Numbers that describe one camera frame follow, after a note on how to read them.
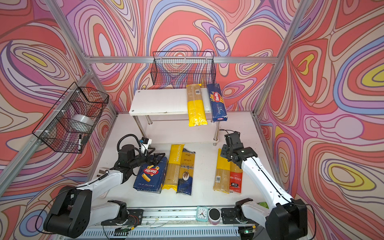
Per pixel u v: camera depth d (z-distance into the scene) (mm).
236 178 839
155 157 766
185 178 840
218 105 701
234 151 606
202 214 731
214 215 694
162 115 737
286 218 389
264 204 545
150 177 802
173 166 886
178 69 933
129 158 691
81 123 702
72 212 411
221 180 834
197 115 688
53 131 665
